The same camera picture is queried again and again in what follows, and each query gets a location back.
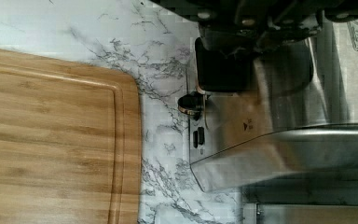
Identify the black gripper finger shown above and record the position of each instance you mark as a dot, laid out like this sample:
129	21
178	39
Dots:
218	73

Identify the stainless steel two-slot toaster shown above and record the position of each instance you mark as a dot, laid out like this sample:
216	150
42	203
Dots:
298	114

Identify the bamboo cutting board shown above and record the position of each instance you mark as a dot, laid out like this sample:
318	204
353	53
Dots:
70	142

